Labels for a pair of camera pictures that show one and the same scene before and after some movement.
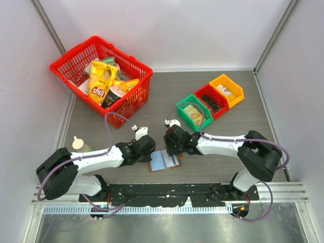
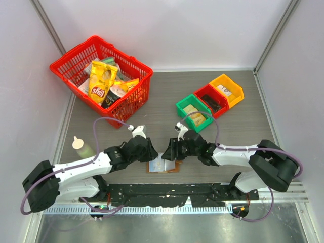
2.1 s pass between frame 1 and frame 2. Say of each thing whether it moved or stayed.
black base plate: stayed
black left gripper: stayed
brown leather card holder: moved
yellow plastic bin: stayed
